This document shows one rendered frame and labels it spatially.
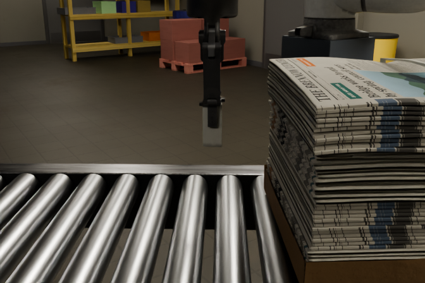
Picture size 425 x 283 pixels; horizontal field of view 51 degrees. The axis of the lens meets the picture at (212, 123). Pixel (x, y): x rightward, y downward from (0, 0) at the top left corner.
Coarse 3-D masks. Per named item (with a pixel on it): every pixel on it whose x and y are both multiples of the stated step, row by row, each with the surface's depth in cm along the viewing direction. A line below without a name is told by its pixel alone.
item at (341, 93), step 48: (288, 96) 57; (336, 96) 47; (384, 96) 47; (288, 144) 60; (336, 144) 46; (384, 144) 46; (288, 192) 61; (336, 192) 47; (384, 192) 48; (336, 240) 49; (384, 240) 50
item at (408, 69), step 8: (384, 64) 68; (392, 64) 69; (400, 64) 68; (408, 64) 68; (416, 64) 67; (400, 72) 62; (408, 72) 62; (416, 72) 62; (424, 72) 62; (424, 80) 56
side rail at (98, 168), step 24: (0, 168) 88; (24, 168) 88; (48, 168) 88; (72, 168) 88; (96, 168) 88; (120, 168) 88; (144, 168) 88; (168, 168) 88; (192, 168) 88; (216, 168) 88; (240, 168) 88; (72, 192) 87; (144, 192) 87; (168, 216) 88
